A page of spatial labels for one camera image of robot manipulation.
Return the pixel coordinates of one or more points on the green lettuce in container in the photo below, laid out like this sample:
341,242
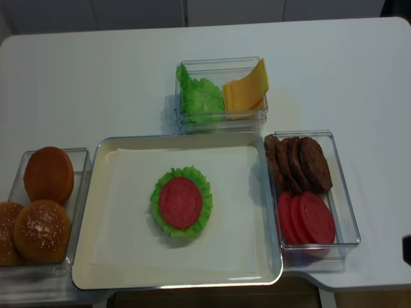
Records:
201,98

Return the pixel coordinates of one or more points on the white paper tray liner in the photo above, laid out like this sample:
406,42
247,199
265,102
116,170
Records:
129,236

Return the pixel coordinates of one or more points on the plain bun bottom half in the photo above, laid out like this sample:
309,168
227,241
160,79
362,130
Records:
49,175

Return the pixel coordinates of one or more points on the yellow cheese slices stack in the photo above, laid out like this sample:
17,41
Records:
247,94

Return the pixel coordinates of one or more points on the green lettuce leaf on tray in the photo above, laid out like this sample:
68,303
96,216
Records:
204,186

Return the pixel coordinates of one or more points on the left sesame bun top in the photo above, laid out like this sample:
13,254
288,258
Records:
9,254

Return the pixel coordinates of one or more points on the red tomato slice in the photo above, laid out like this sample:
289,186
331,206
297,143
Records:
180,202

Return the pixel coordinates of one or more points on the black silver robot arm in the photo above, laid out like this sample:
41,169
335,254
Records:
406,248

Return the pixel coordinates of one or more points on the red tomato slices stack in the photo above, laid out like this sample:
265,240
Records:
305,219

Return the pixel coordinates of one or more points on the right sesame bun top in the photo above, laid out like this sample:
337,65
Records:
41,232

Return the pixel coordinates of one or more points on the clear lettuce cheese container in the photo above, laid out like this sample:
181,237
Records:
220,71

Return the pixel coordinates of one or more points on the brown meat patties stack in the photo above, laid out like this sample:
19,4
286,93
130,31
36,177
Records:
297,164

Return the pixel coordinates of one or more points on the white serving tray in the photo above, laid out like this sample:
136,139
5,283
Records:
88,275

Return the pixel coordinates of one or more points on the sesame bun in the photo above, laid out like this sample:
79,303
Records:
9,254
41,232

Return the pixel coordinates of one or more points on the clear plastic bun container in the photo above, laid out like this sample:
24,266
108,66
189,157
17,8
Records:
74,206

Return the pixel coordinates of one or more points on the clear patty tomato container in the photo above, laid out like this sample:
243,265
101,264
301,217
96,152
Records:
338,202

